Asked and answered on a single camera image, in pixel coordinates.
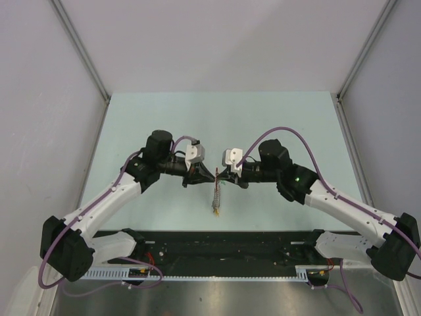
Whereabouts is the aluminium frame post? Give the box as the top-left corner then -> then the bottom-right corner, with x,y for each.
337,0 -> 399,99
49,0 -> 111,101

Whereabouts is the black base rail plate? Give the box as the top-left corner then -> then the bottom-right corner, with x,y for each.
95,230 -> 330,277

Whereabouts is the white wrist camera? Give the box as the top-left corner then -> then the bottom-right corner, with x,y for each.
185,140 -> 205,170
222,148 -> 243,176

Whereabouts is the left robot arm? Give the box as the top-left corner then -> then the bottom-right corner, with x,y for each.
38,130 -> 215,289

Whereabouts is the white slotted cable duct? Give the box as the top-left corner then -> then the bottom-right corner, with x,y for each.
81,267 -> 316,282

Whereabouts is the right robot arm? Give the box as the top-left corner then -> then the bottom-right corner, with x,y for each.
218,140 -> 420,281

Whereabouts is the left aluminium frame post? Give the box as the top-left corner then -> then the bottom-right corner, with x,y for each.
49,0 -> 111,101

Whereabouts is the right aluminium frame post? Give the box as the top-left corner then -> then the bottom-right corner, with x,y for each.
337,0 -> 399,99

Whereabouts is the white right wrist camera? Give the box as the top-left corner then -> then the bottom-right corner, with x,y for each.
222,148 -> 243,176

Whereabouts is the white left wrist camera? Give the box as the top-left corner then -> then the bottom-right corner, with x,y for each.
185,140 -> 205,170

